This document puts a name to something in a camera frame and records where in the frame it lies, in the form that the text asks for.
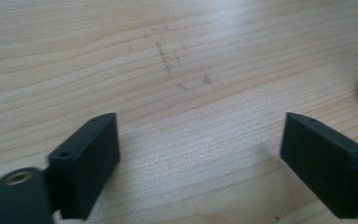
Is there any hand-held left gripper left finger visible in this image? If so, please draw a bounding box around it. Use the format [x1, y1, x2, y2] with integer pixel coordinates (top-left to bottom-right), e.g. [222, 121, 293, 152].
[48, 112, 121, 221]

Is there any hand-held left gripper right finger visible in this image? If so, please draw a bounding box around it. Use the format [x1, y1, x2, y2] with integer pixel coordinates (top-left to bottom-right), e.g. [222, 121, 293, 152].
[280, 112, 358, 219]

